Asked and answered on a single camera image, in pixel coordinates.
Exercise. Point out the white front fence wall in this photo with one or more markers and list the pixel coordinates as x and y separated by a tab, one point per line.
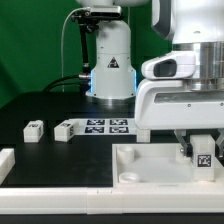
162	199

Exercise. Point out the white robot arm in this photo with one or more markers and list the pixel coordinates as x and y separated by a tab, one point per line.
191	25

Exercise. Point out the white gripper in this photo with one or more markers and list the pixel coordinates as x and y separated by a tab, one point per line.
164	101

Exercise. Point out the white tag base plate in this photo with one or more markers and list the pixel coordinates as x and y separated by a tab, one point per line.
105	126

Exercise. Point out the white left fence piece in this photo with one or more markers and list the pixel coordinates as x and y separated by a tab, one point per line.
7	161

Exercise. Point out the white square tabletop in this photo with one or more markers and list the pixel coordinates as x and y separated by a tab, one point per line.
151	164

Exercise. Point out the black camera on stand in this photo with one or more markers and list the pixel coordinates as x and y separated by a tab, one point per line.
88	20

